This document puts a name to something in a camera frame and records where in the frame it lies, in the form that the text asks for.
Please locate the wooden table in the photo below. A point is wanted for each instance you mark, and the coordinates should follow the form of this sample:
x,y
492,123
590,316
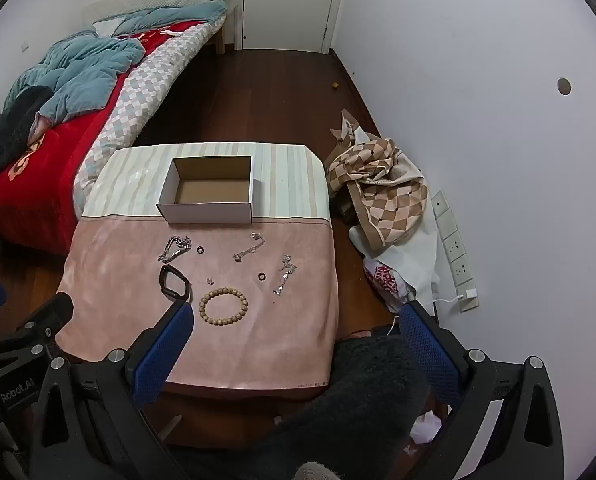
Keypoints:
x,y
237,410

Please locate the black wristband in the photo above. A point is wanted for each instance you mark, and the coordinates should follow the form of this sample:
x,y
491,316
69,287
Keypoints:
x,y
165,287

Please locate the white power strip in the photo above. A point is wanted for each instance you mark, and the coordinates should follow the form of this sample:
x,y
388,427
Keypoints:
x,y
453,240

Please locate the white door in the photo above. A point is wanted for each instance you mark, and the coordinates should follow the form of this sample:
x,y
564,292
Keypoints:
x,y
288,5

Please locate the bed with red blanket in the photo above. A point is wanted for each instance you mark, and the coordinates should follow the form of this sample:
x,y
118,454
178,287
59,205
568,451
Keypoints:
x,y
62,160

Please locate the dark fuzzy cloth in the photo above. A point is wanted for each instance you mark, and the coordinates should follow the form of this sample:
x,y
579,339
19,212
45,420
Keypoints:
x,y
7,135

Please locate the white plastic bag red print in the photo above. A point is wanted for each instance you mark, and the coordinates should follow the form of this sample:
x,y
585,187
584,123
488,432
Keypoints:
x,y
388,280

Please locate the pink garment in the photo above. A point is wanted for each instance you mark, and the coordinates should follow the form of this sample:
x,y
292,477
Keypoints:
x,y
38,130

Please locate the white cardboard box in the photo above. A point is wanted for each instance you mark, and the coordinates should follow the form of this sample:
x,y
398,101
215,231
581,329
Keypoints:
x,y
205,197

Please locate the white charger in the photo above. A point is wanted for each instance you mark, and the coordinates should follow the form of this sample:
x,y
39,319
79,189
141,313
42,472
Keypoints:
x,y
470,299

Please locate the wooden bed leg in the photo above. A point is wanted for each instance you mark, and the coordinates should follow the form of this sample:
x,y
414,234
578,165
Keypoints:
x,y
220,35

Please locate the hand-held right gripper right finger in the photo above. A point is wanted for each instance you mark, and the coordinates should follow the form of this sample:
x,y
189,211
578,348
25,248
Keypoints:
x,y
428,355

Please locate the teal quilt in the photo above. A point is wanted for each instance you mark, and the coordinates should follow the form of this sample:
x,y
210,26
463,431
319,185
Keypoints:
x,y
82,75

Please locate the pink and striped tablecloth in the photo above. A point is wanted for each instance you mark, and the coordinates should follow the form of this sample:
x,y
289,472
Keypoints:
x,y
278,340

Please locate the grey fuzzy slipper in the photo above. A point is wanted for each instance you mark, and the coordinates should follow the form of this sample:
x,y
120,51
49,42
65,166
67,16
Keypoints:
x,y
318,472

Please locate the checkered bed sheet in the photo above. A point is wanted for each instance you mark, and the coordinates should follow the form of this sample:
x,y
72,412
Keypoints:
x,y
142,95

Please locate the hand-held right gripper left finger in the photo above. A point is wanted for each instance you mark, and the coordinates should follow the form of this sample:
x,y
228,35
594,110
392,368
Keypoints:
x,y
161,357

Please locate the brown checkered cloth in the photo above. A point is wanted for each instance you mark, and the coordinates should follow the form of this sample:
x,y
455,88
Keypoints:
x,y
378,180

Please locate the crumpled white paper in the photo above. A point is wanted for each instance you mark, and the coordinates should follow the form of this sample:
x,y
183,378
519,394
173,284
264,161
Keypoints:
x,y
425,427

